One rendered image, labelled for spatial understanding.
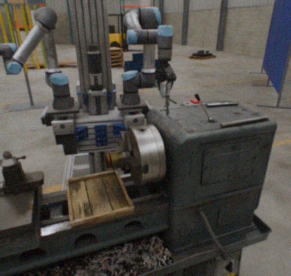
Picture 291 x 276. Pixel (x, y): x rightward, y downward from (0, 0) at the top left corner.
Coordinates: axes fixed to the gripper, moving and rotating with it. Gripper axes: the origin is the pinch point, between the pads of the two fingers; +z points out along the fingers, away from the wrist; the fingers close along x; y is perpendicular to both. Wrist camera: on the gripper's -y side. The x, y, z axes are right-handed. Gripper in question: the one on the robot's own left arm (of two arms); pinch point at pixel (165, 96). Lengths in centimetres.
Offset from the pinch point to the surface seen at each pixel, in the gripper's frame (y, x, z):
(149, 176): -27.3, 19.6, 30.3
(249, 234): -36, -42, 81
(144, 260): -35, 25, 76
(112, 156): -14.5, 34.4, 23.6
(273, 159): 99, -209, 134
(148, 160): -26.8, 20.0, 21.7
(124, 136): -7.7, 25.9, 16.9
